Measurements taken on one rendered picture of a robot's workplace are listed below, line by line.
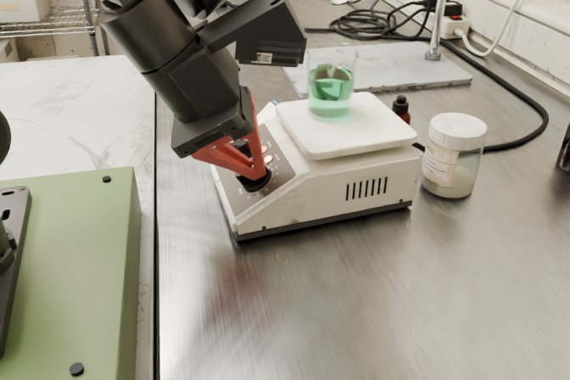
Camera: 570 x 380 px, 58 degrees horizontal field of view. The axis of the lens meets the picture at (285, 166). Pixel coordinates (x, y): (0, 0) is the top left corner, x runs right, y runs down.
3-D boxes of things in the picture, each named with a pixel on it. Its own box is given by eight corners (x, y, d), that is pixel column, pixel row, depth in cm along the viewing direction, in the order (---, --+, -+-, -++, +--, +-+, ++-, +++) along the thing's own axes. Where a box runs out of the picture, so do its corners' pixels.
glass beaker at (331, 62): (293, 114, 56) (294, 41, 52) (328, 101, 59) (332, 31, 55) (332, 134, 52) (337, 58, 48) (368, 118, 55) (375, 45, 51)
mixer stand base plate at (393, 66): (299, 98, 80) (299, 92, 79) (275, 56, 96) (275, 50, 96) (474, 83, 85) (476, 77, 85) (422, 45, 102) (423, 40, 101)
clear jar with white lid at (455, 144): (446, 167, 63) (458, 108, 58) (484, 191, 58) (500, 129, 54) (409, 180, 60) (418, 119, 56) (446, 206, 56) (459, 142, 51)
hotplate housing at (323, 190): (235, 247, 50) (230, 178, 46) (209, 177, 61) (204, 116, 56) (433, 205, 56) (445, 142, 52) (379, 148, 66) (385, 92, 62)
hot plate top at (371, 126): (309, 162, 48) (309, 154, 48) (272, 110, 58) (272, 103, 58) (421, 143, 51) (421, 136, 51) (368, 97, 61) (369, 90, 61)
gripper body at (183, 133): (243, 71, 49) (201, 7, 45) (249, 131, 41) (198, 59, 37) (187, 102, 51) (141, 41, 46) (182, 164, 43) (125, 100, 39)
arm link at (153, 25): (193, 26, 46) (145, -43, 42) (225, 31, 41) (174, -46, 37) (136, 77, 44) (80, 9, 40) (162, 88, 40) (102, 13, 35)
